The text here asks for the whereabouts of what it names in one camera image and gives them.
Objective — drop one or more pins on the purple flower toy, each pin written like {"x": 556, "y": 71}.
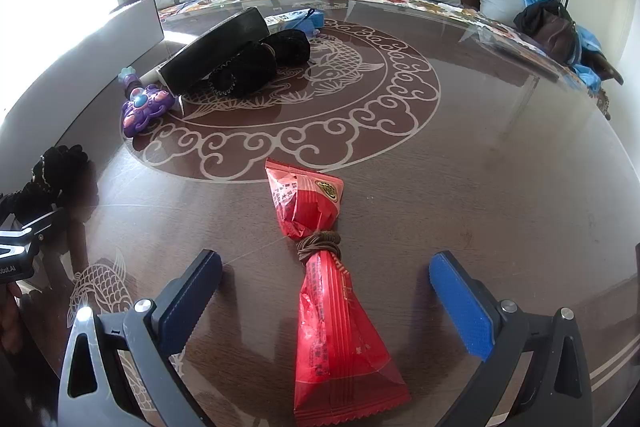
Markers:
{"x": 145, "y": 109}

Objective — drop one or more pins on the white panel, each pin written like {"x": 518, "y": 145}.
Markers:
{"x": 135, "y": 27}

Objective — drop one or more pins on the black rectangular case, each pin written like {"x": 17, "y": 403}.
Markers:
{"x": 215, "y": 47}

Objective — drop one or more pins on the black scrunchie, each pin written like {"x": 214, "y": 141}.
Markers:
{"x": 57, "y": 167}
{"x": 250, "y": 67}
{"x": 292, "y": 47}

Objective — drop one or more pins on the dark chair back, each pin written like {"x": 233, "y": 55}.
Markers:
{"x": 637, "y": 259}

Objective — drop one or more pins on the brown patterned desktop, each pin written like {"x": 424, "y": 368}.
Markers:
{"x": 450, "y": 157}

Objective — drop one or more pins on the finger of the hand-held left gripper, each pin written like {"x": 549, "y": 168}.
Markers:
{"x": 45, "y": 223}
{"x": 12, "y": 209}

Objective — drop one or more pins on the blue packet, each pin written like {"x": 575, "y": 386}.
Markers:
{"x": 307, "y": 21}

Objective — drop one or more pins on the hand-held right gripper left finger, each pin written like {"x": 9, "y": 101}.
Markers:
{"x": 192, "y": 302}

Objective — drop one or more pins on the dark brown handbag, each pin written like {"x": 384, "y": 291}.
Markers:
{"x": 550, "y": 32}

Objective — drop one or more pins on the black brown handbag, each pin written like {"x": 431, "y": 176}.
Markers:
{"x": 590, "y": 39}

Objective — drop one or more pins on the red snack packet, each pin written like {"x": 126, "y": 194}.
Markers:
{"x": 320, "y": 347}

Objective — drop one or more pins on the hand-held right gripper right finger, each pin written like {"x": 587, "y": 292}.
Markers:
{"x": 460, "y": 302}

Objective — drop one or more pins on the person's left hand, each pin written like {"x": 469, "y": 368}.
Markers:
{"x": 9, "y": 322}

